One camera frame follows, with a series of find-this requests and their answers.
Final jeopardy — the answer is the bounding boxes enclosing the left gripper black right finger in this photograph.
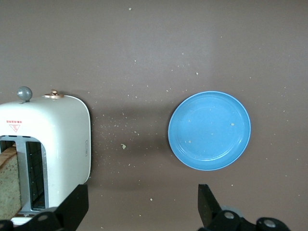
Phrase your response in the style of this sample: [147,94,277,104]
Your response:
[198,184,292,231]

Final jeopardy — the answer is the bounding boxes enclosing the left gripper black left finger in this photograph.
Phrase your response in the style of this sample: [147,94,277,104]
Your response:
[0,184,89,231]

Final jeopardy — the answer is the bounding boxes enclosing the blue plate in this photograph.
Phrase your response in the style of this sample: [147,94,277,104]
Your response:
[167,90,252,171]

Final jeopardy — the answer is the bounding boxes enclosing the brown toast bread slice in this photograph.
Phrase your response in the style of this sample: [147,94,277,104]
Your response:
[0,145,21,221]

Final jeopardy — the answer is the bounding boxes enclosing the white toaster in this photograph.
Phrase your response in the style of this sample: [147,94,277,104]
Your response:
[0,86,91,226]

